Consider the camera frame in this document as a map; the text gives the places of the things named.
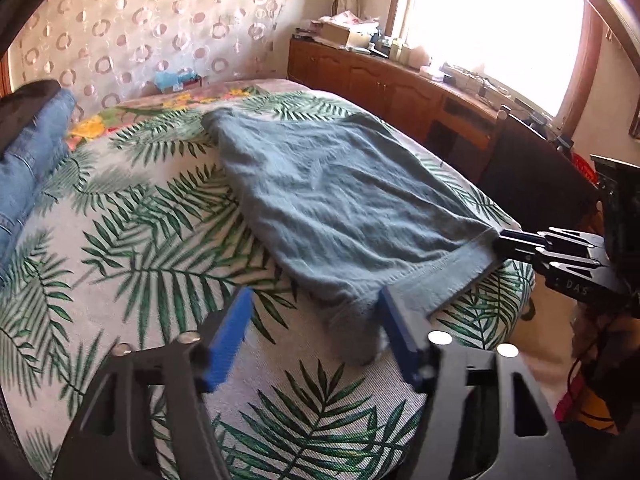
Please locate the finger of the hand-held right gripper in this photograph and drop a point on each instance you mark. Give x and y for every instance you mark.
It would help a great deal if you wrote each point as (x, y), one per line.
(575, 262)
(545, 241)

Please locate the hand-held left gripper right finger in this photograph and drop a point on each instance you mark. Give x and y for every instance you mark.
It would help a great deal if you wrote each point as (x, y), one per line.
(400, 340)

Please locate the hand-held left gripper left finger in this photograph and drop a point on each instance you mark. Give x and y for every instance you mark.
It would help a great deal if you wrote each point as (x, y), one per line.
(227, 340)

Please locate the grey-blue pants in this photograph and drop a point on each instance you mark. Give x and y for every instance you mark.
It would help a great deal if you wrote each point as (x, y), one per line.
(340, 200)

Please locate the folded black pants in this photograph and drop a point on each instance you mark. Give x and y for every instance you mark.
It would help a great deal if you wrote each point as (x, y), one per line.
(25, 105)

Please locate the leaf print bedsheet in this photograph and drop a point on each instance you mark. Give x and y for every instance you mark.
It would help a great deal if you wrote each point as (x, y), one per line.
(150, 260)

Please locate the white power strip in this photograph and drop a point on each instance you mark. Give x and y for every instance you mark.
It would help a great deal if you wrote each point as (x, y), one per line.
(470, 80)

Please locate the white tissue box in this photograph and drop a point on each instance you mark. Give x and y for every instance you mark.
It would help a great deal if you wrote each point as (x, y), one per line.
(431, 71)

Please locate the long wooden cabinet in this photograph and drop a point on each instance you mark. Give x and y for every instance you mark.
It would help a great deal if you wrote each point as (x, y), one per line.
(400, 90)

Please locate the wooden framed window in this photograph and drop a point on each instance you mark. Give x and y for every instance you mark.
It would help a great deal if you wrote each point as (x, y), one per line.
(490, 25)

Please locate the floral blanket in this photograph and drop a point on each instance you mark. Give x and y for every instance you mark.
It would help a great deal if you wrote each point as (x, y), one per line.
(150, 110)

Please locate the folded blue jeans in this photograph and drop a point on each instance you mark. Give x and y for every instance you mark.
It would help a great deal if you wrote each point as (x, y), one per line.
(30, 170)

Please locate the cardboard box with papers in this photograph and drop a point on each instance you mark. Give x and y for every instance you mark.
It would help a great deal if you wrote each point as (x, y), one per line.
(345, 30)

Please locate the circle pattern curtain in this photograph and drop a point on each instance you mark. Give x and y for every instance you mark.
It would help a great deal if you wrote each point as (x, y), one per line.
(150, 25)

